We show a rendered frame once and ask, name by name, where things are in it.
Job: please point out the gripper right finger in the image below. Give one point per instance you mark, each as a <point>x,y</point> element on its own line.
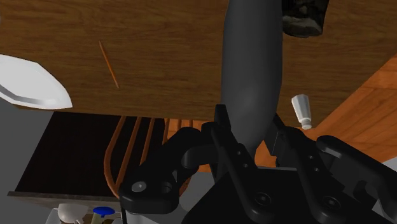
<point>347,158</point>

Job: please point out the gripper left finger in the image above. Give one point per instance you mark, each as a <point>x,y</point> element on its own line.
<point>155,183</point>

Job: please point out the wooden chair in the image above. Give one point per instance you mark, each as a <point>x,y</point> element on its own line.
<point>107,164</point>

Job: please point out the small white bottle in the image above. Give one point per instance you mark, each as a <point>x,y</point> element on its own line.
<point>301,108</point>

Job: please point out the white rounded object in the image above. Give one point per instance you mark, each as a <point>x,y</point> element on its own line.
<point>73,212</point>

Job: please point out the orange pencil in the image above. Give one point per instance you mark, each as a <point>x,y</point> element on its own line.
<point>109,64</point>

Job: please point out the wooden table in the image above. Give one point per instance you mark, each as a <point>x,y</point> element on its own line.
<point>161,52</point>

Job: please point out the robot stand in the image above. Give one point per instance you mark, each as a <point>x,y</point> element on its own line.
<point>302,18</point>

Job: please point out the white plate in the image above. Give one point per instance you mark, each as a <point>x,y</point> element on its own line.
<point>28,83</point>

